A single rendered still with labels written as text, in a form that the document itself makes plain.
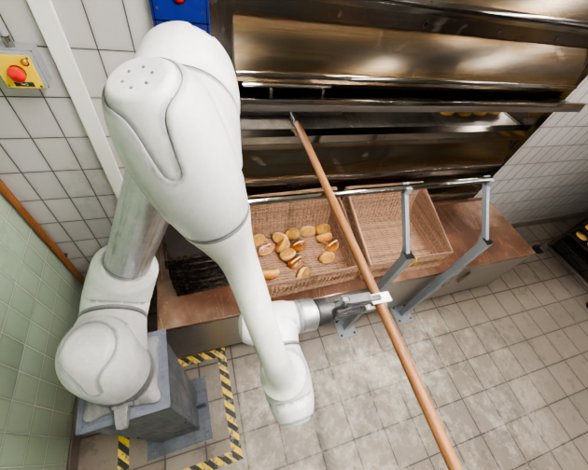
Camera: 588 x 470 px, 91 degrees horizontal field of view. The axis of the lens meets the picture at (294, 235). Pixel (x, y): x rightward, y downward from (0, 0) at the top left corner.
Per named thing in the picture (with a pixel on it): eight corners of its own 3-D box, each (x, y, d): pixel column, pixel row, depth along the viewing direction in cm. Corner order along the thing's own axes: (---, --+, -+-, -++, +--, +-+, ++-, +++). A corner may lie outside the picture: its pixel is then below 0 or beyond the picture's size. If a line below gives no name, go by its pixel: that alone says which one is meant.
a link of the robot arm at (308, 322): (288, 308, 85) (307, 304, 87) (297, 338, 80) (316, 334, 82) (294, 295, 78) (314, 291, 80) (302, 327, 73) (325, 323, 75)
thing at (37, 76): (13, 77, 86) (-9, 39, 78) (53, 78, 89) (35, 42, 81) (6, 89, 82) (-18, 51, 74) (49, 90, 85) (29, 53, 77)
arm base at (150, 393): (82, 443, 70) (72, 442, 66) (90, 352, 82) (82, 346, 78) (162, 418, 76) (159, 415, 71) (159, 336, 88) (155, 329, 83)
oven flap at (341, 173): (233, 183, 143) (231, 143, 133) (498, 164, 196) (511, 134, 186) (235, 186, 140) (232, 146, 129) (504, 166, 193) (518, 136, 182)
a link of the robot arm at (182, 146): (265, 231, 35) (253, 159, 43) (215, 88, 21) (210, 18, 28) (161, 255, 35) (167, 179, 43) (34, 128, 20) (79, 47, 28)
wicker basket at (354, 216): (330, 215, 188) (343, 185, 167) (403, 208, 205) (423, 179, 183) (359, 281, 162) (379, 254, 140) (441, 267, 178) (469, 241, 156)
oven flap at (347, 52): (233, 75, 102) (231, 5, 92) (567, 88, 155) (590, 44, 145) (235, 77, 99) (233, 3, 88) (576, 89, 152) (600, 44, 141)
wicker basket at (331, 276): (239, 228, 170) (239, 194, 148) (325, 215, 188) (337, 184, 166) (259, 302, 144) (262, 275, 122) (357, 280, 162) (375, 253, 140)
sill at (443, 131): (230, 137, 130) (230, 130, 127) (516, 130, 183) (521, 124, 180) (232, 145, 127) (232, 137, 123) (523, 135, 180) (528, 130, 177)
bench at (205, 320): (173, 283, 203) (155, 234, 158) (443, 239, 275) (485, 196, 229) (176, 366, 173) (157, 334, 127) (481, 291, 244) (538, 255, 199)
